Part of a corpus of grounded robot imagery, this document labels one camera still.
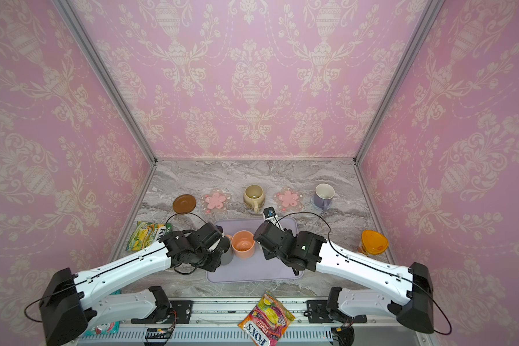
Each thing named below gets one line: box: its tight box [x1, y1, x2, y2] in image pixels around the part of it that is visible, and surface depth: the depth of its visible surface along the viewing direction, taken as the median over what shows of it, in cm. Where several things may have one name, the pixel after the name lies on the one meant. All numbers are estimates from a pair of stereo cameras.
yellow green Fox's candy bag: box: [126, 221, 173, 252], surface depth 93 cm
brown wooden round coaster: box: [172, 193, 197, 215], surface depth 105 cm
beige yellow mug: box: [242, 184, 266, 215], surface depth 97 cm
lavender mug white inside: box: [314, 183, 336, 211], surface depth 99 cm
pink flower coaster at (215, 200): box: [200, 188, 232, 215], surface depth 105 cm
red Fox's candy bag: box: [237, 290, 296, 346], surface depth 71 cm
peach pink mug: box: [231, 229, 256, 259], surface depth 85 cm
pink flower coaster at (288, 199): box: [272, 186, 305, 212], surface depth 108 cm
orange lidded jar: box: [361, 229, 389, 256], surface depth 82 cm
